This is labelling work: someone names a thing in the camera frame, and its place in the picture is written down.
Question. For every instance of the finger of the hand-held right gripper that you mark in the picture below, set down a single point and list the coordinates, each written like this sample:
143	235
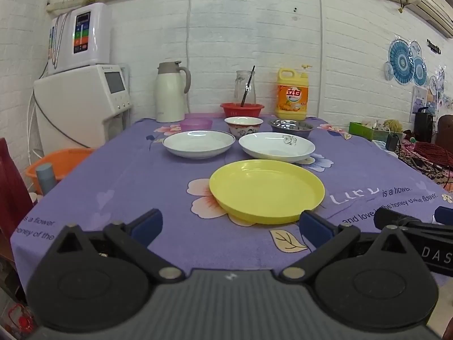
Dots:
387	217
444	215

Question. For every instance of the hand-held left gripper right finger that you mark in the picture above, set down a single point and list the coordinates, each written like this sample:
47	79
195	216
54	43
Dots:
315	228

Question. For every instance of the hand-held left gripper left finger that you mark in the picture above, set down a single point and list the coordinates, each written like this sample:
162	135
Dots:
147	225

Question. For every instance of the purple translucent plastic bowl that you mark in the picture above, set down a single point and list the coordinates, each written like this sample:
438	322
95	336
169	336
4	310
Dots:
194	124

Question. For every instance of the purple floral tablecloth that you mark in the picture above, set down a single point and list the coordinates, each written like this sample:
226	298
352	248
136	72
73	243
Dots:
141	177

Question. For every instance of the yellow plastic plate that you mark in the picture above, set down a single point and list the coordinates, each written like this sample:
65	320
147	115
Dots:
265	191

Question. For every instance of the black power adapter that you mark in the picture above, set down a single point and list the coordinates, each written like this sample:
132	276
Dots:
392	142

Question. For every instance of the brown rounded object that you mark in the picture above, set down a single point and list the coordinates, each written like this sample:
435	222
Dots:
446	129

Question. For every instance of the green box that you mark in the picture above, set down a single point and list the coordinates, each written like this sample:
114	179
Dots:
364	132

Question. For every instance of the black speaker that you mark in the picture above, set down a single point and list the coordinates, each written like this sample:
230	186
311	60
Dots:
423	127

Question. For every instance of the beige loofah sponge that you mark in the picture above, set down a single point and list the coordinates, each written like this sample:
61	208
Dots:
393	126

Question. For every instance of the white plate with grey print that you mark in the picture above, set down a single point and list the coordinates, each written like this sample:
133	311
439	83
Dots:
269	147

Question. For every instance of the white plate with dark rim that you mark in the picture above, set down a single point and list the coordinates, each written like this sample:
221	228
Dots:
198	143

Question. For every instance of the orange plastic basin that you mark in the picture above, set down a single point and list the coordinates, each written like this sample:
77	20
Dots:
70	163

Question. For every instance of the stainless steel bowl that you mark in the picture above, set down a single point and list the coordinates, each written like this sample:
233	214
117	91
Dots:
290	129

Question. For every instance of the grey blue cup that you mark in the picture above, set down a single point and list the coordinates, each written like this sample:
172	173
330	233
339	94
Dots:
46	180

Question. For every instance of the white bowl with red pattern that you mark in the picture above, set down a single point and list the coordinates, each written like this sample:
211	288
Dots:
244	127

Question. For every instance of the yellow dish soap bottle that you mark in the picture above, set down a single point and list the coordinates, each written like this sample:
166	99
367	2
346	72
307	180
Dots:
292	99

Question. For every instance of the white thermos jug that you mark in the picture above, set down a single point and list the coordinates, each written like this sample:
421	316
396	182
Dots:
170	95

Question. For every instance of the white water dispenser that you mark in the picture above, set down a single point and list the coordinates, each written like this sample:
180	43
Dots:
78	109

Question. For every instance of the red chair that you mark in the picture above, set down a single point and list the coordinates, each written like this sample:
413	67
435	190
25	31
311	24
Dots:
12	191

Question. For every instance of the red plastic colander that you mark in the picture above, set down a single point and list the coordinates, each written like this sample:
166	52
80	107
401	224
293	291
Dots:
231	110

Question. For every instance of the small pale paper fan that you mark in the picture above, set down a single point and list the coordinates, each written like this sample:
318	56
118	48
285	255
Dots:
415	48
389	71

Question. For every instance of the medium blue paper fan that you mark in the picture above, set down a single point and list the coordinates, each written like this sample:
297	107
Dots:
420	71

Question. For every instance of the black stirring stick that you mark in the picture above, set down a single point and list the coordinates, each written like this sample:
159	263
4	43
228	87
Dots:
247	88

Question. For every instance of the large blue paper fan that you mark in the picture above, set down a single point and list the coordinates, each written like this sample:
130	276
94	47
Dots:
401	62

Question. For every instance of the clear glass jar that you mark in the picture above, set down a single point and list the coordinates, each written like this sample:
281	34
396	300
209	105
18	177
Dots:
249	83

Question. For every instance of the white water purifier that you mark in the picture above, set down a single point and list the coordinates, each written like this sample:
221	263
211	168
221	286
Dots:
95	35

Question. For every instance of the white air conditioner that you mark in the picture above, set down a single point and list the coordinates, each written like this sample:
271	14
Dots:
431	0

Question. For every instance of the wall poster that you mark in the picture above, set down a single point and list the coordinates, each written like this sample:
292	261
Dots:
421	101

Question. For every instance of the white wall conduit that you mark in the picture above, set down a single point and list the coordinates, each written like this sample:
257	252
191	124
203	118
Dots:
189	42
320	42

